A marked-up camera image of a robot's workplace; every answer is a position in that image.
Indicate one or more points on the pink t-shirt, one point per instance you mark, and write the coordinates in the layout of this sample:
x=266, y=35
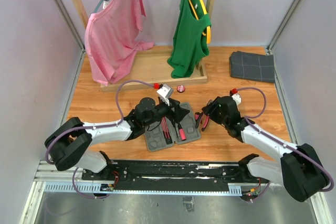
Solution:
x=111, y=40

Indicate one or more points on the pink black pliers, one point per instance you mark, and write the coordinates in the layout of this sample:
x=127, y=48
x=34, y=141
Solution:
x=201, y=120

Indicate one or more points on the pink black screwdriver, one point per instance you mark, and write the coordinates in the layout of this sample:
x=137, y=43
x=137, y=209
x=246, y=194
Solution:
x=180, y=132

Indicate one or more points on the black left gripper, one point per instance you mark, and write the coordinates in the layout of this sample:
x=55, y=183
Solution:
x=179, y=113

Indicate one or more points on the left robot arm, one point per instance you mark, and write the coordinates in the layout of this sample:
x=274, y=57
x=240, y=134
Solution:
x=69, y=145

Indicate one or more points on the green tank top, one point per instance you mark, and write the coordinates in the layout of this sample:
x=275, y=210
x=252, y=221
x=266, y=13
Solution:
x=189, y=52

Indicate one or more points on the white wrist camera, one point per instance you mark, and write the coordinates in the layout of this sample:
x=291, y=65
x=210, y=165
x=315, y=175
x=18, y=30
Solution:
x=235, y=96
x=164, y=91

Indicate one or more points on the wooden clothes rack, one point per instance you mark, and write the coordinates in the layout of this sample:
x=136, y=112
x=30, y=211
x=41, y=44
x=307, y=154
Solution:
x=151, y=66

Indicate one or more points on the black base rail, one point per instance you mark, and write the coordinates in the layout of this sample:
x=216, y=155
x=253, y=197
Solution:
x=175, y=176

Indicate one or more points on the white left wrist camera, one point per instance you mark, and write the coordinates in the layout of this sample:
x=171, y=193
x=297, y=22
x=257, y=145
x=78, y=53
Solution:
x=164, y=91

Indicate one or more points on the red black tape roll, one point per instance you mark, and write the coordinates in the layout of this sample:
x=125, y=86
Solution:
x=180, y=88

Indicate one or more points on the grey plastic tool case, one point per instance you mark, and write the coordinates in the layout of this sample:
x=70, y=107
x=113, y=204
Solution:
x=155, y=139

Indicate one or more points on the pink black utility knife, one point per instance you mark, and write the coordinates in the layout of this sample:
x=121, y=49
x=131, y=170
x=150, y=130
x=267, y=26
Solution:
x=166, y=131

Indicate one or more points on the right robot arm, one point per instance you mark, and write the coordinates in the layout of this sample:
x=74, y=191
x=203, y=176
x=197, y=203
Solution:
x=295, y=167

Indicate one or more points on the folded grey checked cloth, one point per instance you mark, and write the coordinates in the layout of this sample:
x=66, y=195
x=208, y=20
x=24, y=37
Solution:
x=253, y=67

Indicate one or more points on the yellow clothes hanger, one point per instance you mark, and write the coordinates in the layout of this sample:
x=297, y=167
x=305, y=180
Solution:
x=192, y=12

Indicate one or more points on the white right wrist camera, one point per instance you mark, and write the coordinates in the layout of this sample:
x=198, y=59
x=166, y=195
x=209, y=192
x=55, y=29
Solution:
x=235, y=96

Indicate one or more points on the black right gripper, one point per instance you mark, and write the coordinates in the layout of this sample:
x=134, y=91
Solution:
x=212, y=114

